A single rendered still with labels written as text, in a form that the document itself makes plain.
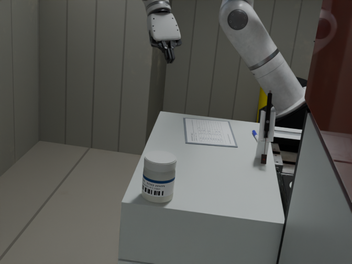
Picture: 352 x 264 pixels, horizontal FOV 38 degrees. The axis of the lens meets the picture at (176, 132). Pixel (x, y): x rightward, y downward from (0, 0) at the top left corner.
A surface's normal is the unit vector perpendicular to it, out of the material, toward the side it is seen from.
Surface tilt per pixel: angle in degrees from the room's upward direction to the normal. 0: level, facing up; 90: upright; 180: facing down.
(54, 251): 0
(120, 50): 90
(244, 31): 111
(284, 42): 90
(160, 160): 0
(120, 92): 90
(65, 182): 0
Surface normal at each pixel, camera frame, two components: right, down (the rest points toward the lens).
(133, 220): -0.11, 0.35
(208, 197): 0.09, -0.93
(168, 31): 0.36, -0.27
